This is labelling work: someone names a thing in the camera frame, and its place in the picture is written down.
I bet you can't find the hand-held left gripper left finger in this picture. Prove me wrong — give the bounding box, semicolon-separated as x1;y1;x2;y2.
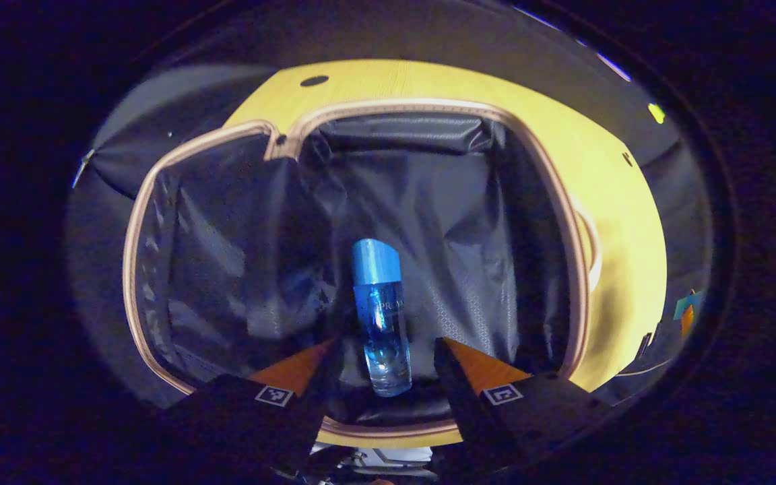
156;337;340;476

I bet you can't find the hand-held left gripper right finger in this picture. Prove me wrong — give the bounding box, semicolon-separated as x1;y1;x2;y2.
432;336;612;474

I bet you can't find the blue capped clear bottle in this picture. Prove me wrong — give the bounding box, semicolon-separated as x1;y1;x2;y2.
351;238;414;398

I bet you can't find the pink suitcase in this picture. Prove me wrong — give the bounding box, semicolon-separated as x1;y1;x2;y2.
122;98;604;451

